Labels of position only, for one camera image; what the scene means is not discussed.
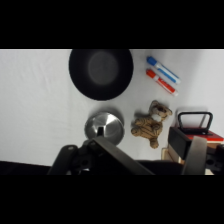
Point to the small steel pot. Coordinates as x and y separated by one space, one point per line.
108 125

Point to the light wooden block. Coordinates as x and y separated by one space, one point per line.
171 155

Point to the black bowl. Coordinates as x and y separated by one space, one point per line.
100 73

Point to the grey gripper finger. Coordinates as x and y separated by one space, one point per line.
195 156

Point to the brown teddy bear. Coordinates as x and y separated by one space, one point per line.
148 125

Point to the red and black box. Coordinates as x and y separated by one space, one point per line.
200 131

